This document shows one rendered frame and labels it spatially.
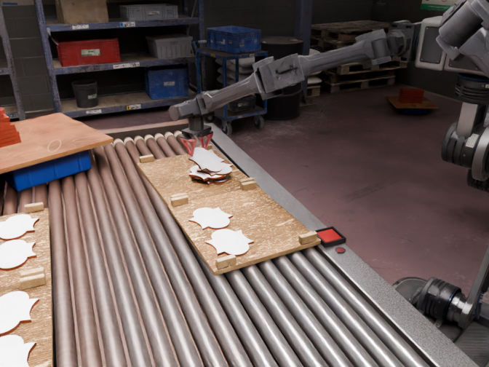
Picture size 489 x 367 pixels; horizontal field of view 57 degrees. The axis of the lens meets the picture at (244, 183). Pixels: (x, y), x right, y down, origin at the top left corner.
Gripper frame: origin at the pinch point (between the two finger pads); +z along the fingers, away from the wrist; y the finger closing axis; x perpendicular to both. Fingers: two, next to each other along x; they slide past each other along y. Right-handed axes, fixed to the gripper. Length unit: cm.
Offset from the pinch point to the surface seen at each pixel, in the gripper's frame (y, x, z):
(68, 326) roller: 78, 32, 12
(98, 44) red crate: -192, -342, 13
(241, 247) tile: 30, 46, 9
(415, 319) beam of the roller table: 24, 95, 13
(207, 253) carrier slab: 37, 39, 10
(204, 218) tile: 24.7, 25.8, 9.2
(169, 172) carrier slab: 6.1, -10.8, 9.7
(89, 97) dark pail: -177, -354, 74
